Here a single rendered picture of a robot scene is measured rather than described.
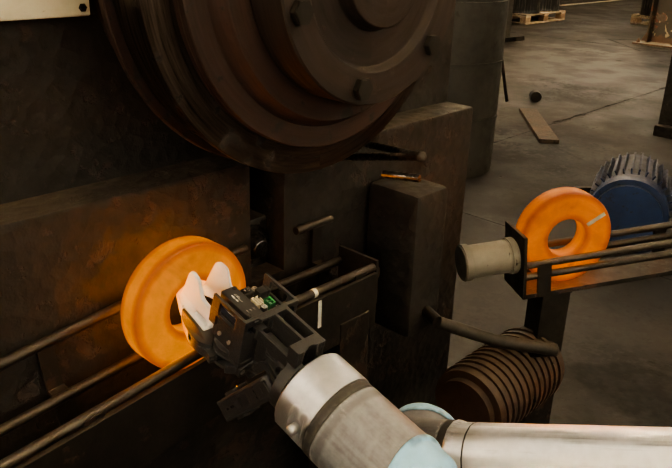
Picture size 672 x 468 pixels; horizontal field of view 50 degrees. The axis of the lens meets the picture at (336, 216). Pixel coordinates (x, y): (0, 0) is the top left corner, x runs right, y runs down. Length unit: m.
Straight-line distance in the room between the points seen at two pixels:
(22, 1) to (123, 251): 0.28
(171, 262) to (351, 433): 0.28
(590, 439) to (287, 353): 0.30
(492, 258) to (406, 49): 0.44
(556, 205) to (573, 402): 1.00
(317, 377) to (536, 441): 0.23
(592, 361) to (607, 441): 1.53
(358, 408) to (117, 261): 0.34
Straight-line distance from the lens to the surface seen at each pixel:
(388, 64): 0.81
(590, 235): 1.23
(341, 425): 0.67
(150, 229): 0.87
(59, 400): 0.85
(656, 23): 9.74
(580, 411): 2.06
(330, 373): 0.69
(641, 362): 2.34
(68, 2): 0.81
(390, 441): 0.66
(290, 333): 0.72
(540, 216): 1.17
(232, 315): 0.74
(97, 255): 0.84
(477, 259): 1.15
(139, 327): 0.81
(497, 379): 1.15
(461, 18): 3.52
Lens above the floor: 1.15
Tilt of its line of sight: 21 degrees down
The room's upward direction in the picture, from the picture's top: 2 degrees clockwise
